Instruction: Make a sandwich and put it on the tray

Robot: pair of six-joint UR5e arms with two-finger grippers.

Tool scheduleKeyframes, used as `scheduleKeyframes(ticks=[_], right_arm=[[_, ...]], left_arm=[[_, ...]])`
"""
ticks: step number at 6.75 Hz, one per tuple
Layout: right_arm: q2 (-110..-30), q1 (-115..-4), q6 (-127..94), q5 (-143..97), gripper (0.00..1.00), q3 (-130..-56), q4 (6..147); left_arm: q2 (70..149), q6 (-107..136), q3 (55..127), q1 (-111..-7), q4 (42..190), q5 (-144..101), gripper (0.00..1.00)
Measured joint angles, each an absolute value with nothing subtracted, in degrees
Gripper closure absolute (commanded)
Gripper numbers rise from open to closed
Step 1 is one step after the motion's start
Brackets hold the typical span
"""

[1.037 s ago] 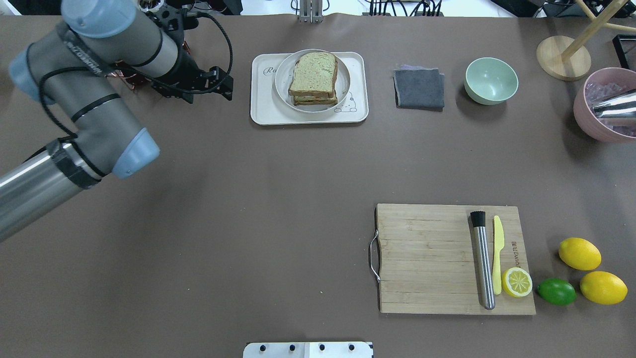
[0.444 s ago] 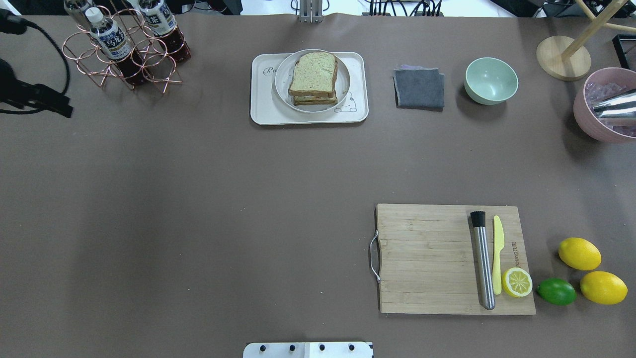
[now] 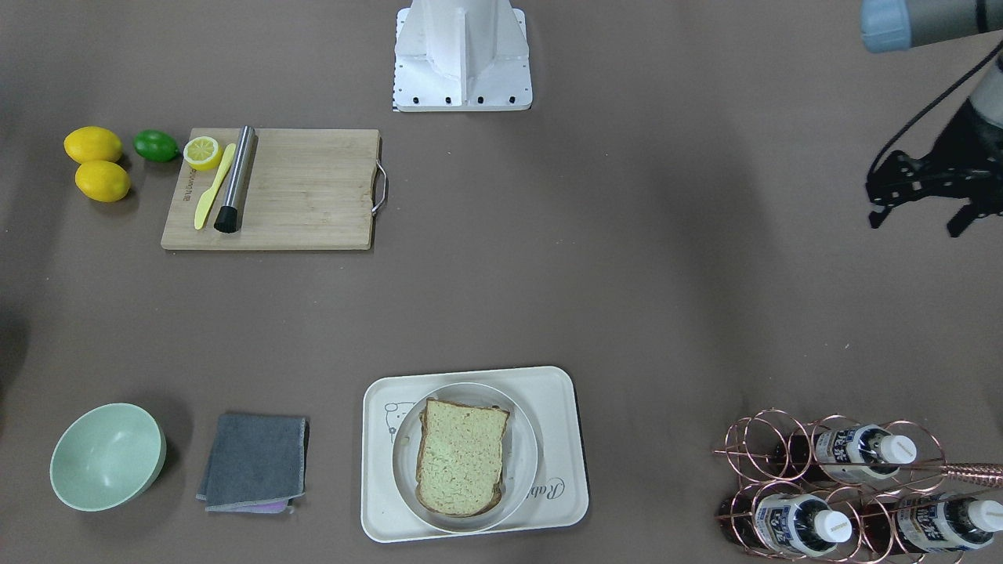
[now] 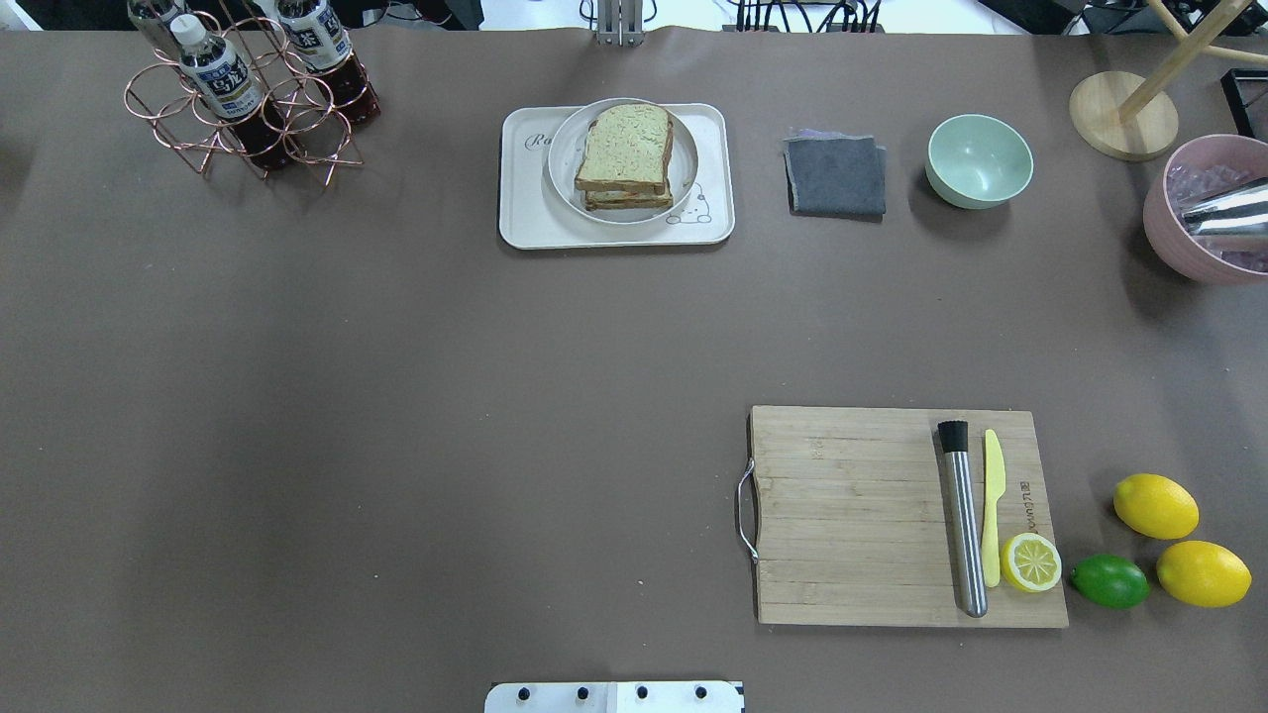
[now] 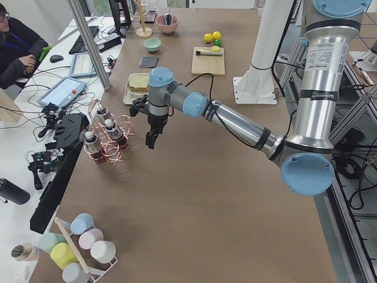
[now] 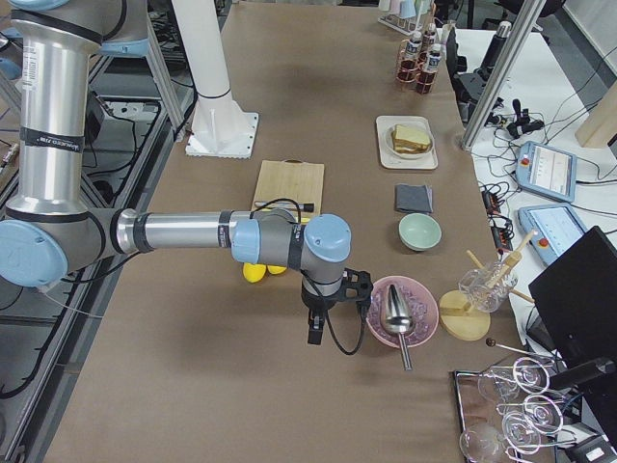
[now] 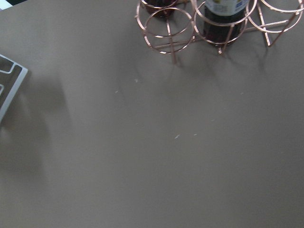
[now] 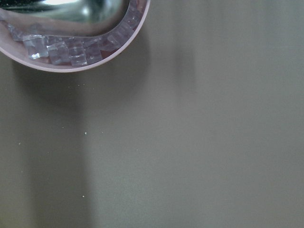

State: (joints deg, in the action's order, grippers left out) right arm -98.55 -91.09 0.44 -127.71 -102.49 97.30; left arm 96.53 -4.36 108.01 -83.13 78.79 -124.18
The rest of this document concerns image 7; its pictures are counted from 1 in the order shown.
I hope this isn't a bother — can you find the tea bottle back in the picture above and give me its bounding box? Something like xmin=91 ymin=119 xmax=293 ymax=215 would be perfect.
xmin=141 ymin=0 xmax=177 ymax=18

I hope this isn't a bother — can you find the tea bottle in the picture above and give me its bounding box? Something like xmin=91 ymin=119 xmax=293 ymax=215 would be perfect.
xmin=141 ymin=0 xmax=177 ymax=18
xmin=203 ymin=0 xmax=248 ymax=46

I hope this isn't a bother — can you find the tea bottle front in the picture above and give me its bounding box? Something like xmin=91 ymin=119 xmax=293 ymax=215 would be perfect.
xmin=203 ymin=0 xmax=248 ymax=46

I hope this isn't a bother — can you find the copper wire bottle rack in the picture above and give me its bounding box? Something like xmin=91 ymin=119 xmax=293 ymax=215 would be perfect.
xmin=135 ymin=0 xmax=304 ymax=61

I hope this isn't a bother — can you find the aluminium frame post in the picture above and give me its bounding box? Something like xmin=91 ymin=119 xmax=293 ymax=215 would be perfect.
xmin=0 ymin=55 xmax=28 ymax=122

